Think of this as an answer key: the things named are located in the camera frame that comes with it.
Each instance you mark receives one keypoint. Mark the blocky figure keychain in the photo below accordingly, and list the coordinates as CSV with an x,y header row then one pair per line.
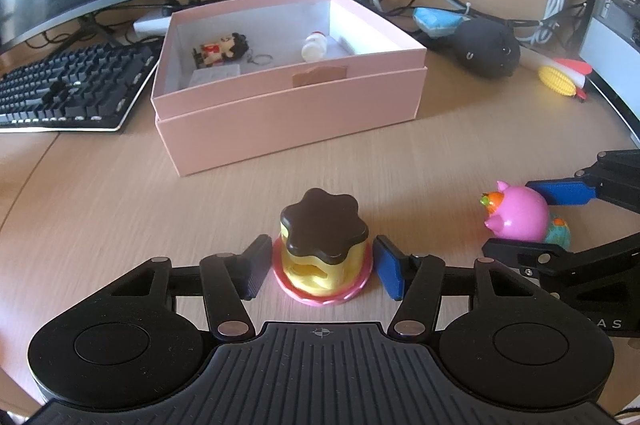
x,y
231,48

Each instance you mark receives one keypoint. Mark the black keyboard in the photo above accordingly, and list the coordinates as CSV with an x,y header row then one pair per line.
x,y
91,89

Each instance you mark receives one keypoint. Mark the pudding cake toy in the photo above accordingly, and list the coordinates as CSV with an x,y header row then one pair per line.
x,y
322,256

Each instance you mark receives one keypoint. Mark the pink cardboard box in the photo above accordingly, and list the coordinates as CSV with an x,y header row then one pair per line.
x,y
372,76

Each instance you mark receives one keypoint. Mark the small white bottle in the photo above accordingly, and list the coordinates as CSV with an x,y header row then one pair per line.
x,y
314,47

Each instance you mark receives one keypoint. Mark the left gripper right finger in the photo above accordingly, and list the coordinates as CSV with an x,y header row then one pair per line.
x,y
420,283

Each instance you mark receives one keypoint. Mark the pink pig toy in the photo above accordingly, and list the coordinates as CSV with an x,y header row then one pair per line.
x,y
518,213

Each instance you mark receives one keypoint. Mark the red white foam rocket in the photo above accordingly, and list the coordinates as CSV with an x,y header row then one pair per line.
x,y
576,70

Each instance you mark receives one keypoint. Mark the black plush toy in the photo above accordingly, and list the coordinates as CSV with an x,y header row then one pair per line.
x,y
486,48

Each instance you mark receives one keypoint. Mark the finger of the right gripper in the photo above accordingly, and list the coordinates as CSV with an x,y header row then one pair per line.
x,y
564,192
522,255

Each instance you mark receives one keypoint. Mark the white power strip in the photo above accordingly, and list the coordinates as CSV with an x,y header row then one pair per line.
x,y
152,25

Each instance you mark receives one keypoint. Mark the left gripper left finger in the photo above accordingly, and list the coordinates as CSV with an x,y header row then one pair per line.
x,y
223,282

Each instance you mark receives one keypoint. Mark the yellow corn toy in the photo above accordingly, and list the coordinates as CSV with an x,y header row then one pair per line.
x,y
557,81

